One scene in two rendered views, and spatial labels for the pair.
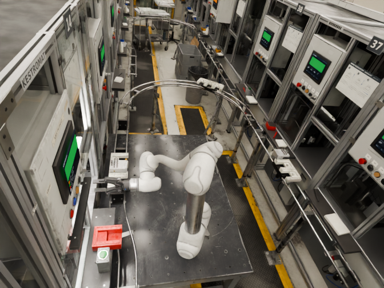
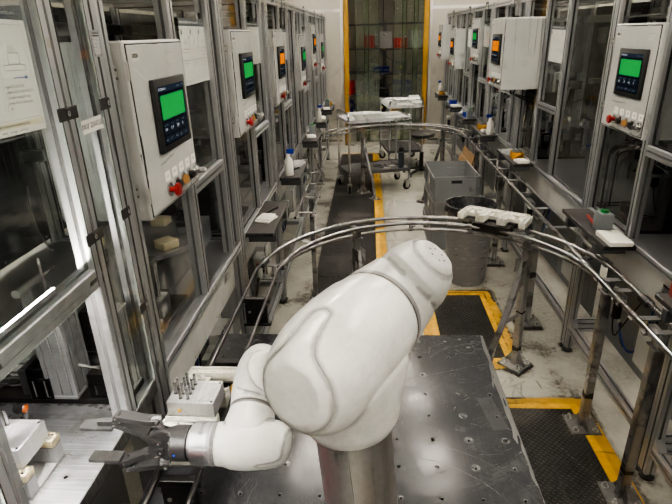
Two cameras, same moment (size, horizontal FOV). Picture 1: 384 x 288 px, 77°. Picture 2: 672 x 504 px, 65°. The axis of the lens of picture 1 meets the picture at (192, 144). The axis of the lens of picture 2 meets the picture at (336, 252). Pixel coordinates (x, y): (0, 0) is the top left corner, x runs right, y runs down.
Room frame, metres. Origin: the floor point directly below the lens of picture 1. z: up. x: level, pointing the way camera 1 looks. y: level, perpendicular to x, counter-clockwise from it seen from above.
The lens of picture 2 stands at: (0.35, -0.26, 1.81)
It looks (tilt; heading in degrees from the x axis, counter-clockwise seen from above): 23 degrees down; 21
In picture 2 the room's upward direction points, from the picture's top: 2 degrees counter-clockwise
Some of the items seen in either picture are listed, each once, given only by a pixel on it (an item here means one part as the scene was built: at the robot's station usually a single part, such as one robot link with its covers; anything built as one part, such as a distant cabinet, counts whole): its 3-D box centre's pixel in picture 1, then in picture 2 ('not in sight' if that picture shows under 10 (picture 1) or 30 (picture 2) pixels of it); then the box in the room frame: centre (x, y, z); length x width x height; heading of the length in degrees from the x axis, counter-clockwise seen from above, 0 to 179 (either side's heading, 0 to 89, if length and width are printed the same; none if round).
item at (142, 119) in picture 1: (144, 60); (356, 209); (5.57, 1.53, 0.01); 5.85 x 0.59 x 0.01; 17
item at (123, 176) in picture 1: (119, 172); (199, 417); (1.28, 0.53, 0.84); 0.36 x 0.14 x 0.10; 17
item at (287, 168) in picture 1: (283, 167); not in sight; (1.75, -0.90, 0.84); 0.37 x 0.14 x 0.10; 17
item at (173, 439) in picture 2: (122, 184); (170, 442); (1.03, 0.40, 1.01); 0.09 x 0.07 x 0.08; 108
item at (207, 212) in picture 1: (199, 215); not in sight; (1.03, -0.15, 0.85); 0.18 x 0.16 x 0.22; 170
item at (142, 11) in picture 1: (151, 28); (374, 148); (6.53, 1.61, 0.48); 0.88 x 0.56 x 0.96; 125
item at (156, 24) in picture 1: (163, 17); (401, 129); (7.87, 1.61, 0.48); 0.84 x 0.58 x 0.97; 25
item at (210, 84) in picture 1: (210, 86); (494, 221); (3.16, -0.09, 0.84); 0.37 x 0.14 x 0.10; 75
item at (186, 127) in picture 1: (192, 120); (463, 323); (3.45, 0.06, 0.01); 1.00 x 0.55 x 0.01; 17
